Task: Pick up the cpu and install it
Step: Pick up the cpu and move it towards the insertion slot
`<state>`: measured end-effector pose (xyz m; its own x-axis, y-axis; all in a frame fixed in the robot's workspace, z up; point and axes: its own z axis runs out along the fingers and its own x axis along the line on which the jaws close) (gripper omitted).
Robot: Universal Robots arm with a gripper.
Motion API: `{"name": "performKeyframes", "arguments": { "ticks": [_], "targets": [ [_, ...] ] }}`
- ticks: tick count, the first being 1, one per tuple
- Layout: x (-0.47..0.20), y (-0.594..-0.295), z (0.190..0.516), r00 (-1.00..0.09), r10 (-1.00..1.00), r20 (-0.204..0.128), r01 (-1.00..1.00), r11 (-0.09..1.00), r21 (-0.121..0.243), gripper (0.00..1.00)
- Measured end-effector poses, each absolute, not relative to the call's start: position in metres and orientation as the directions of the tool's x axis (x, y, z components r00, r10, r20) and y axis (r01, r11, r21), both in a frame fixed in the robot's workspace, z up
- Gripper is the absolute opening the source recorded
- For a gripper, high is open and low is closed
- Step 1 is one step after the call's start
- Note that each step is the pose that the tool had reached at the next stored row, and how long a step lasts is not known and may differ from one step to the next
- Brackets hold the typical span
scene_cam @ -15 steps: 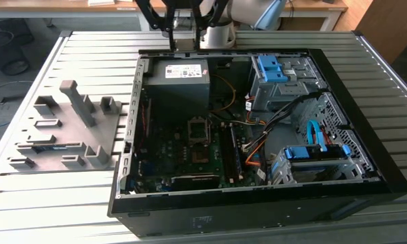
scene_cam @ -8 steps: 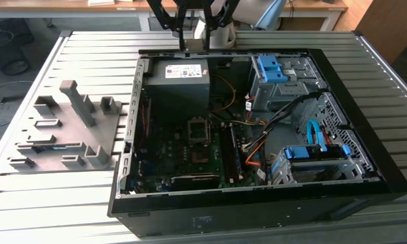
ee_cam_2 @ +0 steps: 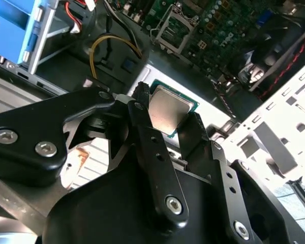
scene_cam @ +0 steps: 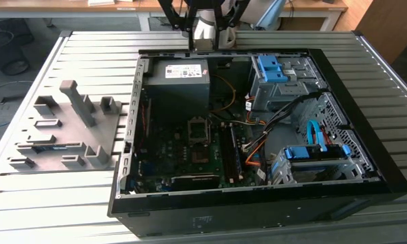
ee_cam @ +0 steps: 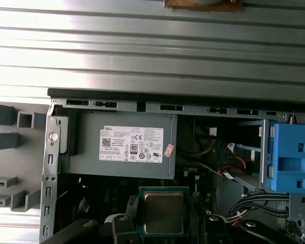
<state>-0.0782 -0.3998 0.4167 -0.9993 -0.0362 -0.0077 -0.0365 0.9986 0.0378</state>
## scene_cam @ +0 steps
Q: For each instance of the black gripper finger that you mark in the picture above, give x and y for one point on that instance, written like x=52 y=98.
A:
x=191 y=40
x=218 y=40

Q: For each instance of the silver CPU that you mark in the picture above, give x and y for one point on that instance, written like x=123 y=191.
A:
x=203 y=45

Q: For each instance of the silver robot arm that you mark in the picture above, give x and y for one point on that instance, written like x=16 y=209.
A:
x=204 y=29

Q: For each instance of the blue disk carrier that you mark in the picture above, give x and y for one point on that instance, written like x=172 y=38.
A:
x=267 y=62
x=272 y=77

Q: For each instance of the grey power supply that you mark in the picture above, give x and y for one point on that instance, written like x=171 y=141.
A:
x=176 y=86

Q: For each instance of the metal disk bay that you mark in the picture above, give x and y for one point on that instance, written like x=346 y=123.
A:
x=291 y=89
x=357 y=165

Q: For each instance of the RAM slot with white latches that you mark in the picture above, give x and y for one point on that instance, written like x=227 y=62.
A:
x=228 y=152

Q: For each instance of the green motherboard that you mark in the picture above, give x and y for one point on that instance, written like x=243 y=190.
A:
x=170 y=152

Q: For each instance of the wooden desk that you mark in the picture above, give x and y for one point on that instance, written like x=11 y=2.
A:
x=37 y=7

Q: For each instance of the black disk in blue carrier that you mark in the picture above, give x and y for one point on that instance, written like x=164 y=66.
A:
x=301 y=153

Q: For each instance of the wooden cabinet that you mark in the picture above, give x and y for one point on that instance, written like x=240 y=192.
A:
x=390 y=23

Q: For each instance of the grey parts rack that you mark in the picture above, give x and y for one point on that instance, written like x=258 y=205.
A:
x=71 y=137

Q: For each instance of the black graphics card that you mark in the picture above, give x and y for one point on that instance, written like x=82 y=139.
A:
x=195 y=182

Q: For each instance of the black PC case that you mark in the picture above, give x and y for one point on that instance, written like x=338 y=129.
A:
x=223 y=216

